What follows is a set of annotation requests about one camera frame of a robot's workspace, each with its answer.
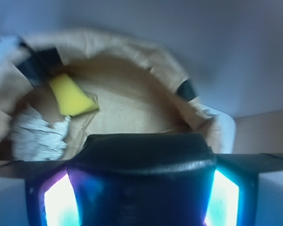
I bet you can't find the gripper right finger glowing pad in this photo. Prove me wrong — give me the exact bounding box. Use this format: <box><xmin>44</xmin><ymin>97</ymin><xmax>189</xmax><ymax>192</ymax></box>
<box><xmin>204</xmin><ymin>153</ymin><xmax>283</xmax><ymax>226</ymax></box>

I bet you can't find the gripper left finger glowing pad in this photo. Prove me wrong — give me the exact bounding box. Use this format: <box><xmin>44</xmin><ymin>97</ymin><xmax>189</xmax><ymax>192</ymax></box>
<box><xmin>0</xmin><ymin>160</ymin><xmax>82</xmax><ymax>226</ymax></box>

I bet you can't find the black box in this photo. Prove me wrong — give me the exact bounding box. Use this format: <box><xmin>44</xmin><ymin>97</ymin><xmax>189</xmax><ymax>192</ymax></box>
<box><xmin>67</xmin><ymin>133</ymin><xmax>216</xmax><ymax>226</ymax></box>

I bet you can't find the white plastic bin lid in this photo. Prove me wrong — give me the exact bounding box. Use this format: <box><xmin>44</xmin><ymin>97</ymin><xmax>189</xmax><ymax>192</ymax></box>
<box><xmin>200</xmin><ymin>104</ymin><xmax>236</xmax><ymax>154</ymax></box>

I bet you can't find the crumpled white paper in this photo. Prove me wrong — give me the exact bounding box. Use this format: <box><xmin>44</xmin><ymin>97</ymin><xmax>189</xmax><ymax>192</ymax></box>
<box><xmin>9</xmin><ymin>107</ymin><xmax>71</xmax><ymax>161</ymax></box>

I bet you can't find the yellow sponge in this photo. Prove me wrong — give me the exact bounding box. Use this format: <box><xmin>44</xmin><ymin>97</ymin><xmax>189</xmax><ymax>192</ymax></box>
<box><xmin>49</xmin><ymin>73</ymin><xmax>100</xmax><ymax>116</ymax></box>

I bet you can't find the brown paper bag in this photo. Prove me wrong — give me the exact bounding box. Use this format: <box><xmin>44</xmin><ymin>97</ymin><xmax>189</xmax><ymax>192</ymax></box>
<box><xmin>0</xmin><ymin>30</ymin><xmax>216</xmax><ymax>160</ymax></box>

